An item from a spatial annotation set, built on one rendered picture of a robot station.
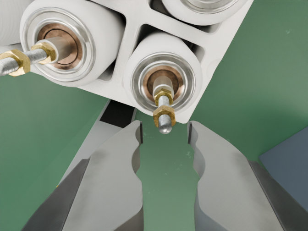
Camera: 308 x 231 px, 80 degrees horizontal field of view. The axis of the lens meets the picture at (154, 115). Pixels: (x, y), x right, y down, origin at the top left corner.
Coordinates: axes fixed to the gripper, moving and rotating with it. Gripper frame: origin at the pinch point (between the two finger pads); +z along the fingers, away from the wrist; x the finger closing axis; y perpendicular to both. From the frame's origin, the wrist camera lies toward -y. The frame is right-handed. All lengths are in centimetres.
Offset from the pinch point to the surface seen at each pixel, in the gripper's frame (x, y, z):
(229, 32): 9.1, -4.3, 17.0
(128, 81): -4.1, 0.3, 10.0
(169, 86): 0.6, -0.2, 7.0
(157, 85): -0.6, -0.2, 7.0
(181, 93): 2.2, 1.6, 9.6
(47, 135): -34, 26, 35
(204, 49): 6.0, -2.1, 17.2
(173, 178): 5, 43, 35
